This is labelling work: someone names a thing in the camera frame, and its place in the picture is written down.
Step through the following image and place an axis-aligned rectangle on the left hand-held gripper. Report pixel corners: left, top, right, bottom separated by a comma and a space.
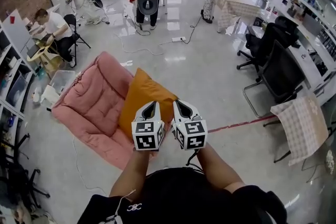
131, 100, 165, 152

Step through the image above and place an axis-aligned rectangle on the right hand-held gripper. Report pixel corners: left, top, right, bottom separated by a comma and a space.
172, 99, 208, 152

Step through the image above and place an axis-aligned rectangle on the orange cushion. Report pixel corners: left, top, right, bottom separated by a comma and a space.
118, 67, 179, 140

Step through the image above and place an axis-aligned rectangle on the person's left forearm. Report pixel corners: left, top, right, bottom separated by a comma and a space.
109, 151, 152, 200

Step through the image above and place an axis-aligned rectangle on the person's right forearm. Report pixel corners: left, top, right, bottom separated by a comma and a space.
195, 143, 246, 194

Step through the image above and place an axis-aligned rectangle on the pink padded lounge chair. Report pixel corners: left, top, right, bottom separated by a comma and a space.
51, 51, 173, 171

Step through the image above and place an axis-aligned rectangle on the person's black shirt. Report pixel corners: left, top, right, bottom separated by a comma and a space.
76, 167, 288, 224

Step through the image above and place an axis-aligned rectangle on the clear plastic bin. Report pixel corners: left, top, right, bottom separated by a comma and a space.
49, 69, 77, 95

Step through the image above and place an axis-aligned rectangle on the white kettle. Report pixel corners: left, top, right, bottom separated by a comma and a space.
40, 85, 60, 104

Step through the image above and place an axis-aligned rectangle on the checkered cloth table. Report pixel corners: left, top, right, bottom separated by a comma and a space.
270, 95, 330, 167
212, 0, 262, 34

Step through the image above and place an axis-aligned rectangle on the black mesh office chair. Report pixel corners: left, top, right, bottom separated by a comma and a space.
243, 39, 307, 119

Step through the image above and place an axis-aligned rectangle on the white bowl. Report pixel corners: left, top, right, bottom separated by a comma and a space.
31, 88, 43, 103

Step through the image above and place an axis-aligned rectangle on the yellow round table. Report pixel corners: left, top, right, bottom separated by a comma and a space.
26, 39, 66, 79

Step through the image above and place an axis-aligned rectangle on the long white desk with shelves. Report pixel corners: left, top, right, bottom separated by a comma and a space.
258, 0, 336, 105

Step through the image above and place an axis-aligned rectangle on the black folding chair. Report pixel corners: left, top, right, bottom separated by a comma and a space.
64, 14, 91, 61

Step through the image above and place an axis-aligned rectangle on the black laptop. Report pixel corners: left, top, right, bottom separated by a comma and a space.
26, 33, 53, 59

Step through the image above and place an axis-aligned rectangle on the white board with red sticker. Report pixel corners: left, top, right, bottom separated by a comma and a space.
1, 8, 34, 47

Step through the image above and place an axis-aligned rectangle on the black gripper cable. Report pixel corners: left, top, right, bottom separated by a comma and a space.
185, 149, 205, 174

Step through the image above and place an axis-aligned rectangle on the white floor cable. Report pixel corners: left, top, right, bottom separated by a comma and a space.
72, 136, 108, 196

